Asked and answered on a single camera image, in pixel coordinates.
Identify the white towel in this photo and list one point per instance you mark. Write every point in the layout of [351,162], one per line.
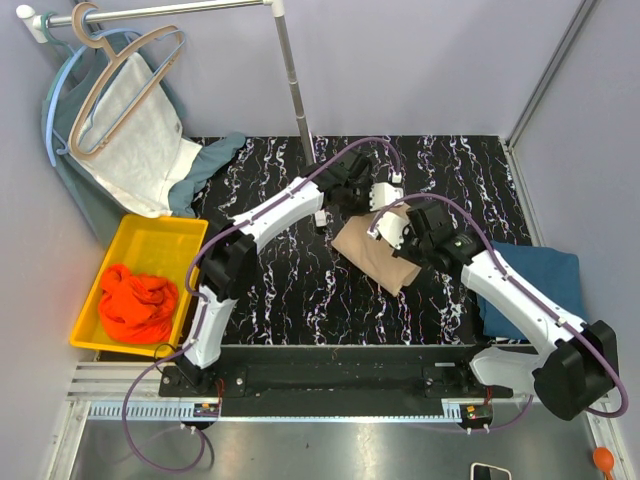
[149,155]

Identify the green clothes hanger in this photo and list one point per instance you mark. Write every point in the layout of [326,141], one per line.
[61,48]

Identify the aluminium frame post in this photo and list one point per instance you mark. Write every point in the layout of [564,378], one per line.
[560,54]

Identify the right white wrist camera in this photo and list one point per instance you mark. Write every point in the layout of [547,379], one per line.
[391,227]

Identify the aluminium front rail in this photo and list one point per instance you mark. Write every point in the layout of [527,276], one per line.
[131,390]

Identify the smartphone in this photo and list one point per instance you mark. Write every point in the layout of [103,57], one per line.
[481,471]

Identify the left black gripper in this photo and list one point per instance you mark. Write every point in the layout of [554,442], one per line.
[365,186]

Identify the yellow plastic bin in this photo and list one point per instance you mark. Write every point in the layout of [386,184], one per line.
[164,247]

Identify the orange t shirt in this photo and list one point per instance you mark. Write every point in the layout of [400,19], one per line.
[136,309]

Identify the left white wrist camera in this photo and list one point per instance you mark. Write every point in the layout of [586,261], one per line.
[382,194]

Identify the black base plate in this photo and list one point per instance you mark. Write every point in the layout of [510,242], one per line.
[338,383]

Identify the beige t shirt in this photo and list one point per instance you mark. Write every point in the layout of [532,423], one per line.
[374,257]

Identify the orange ball tool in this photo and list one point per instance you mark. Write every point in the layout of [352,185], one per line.
[604,461]

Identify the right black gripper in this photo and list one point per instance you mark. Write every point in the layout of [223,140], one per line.
[408,233]

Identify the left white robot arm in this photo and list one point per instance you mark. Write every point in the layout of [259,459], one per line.
[228,261]

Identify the metal clothes rack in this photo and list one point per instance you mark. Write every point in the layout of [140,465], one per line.
[38,23]

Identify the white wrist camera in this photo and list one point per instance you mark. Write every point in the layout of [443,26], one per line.
[382,194]
[391,227]

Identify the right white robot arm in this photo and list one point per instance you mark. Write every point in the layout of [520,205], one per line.
[573,365]

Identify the teal hanging garment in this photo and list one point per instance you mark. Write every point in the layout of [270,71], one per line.
[100,209]

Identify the beige clothes hanger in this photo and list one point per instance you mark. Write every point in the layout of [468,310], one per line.
[84,121]

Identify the folded blue t shirt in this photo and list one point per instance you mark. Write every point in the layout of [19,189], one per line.
[554,273]

